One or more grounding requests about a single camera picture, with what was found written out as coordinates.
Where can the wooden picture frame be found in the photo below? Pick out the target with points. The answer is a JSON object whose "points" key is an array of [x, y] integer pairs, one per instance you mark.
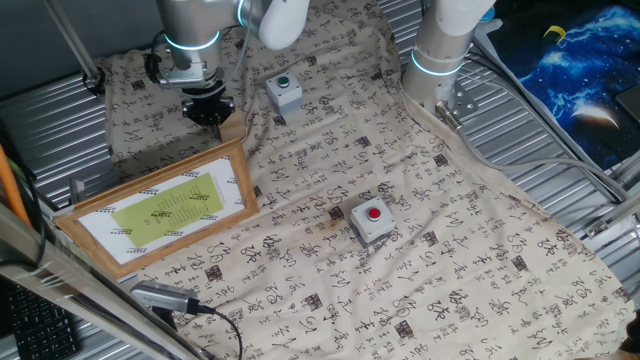
{"points": [[165, 210]]}

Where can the orange tube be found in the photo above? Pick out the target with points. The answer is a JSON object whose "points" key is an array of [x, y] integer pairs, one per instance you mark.
{"points": [[10, 185]]}

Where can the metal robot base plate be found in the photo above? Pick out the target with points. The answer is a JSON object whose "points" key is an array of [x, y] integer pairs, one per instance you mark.
{"points": [[462, 102]]}

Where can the black computer keyboard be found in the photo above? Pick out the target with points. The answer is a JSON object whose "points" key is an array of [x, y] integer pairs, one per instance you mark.
{"points": [[40, 330]]}

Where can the black pole clamp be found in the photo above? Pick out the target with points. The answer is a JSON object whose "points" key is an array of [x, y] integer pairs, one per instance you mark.
{"points": [[95, 82]]}

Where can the small yellow object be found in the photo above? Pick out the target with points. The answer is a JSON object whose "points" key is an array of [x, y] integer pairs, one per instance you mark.
{"points": [[556, 31]]}

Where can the small metal clamp bracket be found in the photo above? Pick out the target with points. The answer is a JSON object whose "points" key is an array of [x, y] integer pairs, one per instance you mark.
{"points": [[77, 190]]}

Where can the silver metal pole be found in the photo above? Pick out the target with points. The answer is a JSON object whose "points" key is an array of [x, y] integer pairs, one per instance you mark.
{"points": [[75, 42]]}

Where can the light wooden cube block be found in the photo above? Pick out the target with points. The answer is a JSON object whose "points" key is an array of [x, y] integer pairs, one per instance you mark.
{"points": [[232, 130]]}

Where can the black camera stand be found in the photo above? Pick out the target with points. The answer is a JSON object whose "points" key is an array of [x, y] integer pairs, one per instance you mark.
{"points": [[165, 317]]}

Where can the silver camera on stand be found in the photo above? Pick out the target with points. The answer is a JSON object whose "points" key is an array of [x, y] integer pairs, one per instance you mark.
{"points": [[160, 295]]}

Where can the grey box red button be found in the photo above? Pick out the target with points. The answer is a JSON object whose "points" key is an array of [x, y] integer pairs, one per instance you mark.
{"points": [[365, 227]]}

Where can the dark flat device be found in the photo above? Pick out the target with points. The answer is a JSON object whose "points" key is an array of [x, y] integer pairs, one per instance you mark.
{"points": [[631, 102]]}

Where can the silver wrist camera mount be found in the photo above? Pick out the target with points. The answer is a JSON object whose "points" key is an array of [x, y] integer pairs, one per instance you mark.
{"points": [[182, 77]]}

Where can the blue space print mat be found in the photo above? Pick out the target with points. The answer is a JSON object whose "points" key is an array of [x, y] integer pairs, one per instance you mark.
{"points": [[575, 85]]}

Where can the aluminium frame beam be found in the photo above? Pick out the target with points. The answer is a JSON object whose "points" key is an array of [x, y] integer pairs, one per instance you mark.
{"points": [[50, 265]]}

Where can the beige calligraphy print cloth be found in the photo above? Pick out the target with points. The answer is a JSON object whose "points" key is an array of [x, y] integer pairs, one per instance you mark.
{"points": [[400, 275]]}

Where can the grey box green button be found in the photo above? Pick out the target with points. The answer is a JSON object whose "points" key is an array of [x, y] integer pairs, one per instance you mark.
{"points": [[285, 97]]}

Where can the aluminium profile rail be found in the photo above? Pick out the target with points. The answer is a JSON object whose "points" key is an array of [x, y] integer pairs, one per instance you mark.
{"points": [[615, 215]]}

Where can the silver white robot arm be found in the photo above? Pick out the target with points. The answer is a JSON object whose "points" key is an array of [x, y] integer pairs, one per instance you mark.
{"points": [[192, 25]]}

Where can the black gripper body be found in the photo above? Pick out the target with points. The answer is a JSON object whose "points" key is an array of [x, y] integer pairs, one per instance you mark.
{"points": [[205, 100]]}

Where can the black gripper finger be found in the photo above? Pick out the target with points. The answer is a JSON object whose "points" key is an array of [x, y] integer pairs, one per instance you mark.
{"points": [[197, 118], [223, 114]]}

